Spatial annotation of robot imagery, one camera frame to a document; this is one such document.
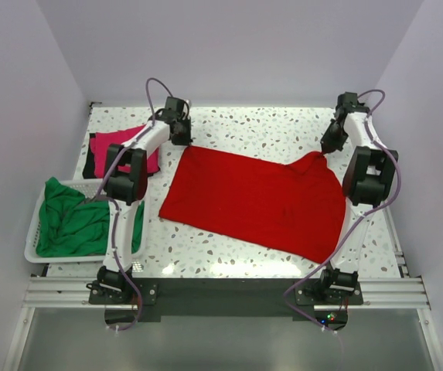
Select folded black t shirt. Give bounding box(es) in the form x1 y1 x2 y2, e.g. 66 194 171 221
82 126 144 179

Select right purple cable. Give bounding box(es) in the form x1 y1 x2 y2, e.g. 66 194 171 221
282 88 403 323

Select green t shirt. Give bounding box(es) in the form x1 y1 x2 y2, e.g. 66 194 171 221
35 175 146 258

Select aluminium front rail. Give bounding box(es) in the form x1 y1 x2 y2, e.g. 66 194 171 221
22 277 431 309

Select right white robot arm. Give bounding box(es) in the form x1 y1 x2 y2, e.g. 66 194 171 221
318 92 401 304

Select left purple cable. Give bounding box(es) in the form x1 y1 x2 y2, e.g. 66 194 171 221
89 77 175 332

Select red t shirt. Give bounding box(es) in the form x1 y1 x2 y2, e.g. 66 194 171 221
158 147 346 264

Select purple cable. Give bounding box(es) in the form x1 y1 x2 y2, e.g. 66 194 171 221
89 77 175 332
282 88 403 323

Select folded pink t shirt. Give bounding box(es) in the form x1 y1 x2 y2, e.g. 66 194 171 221
89 127 160 175

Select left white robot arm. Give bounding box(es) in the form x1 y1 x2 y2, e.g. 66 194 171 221
96 97 192 303

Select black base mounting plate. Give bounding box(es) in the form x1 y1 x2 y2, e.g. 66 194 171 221
87 278 364 327

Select white plastic laundry basket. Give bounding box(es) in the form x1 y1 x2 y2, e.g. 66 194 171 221
24 177 149 271

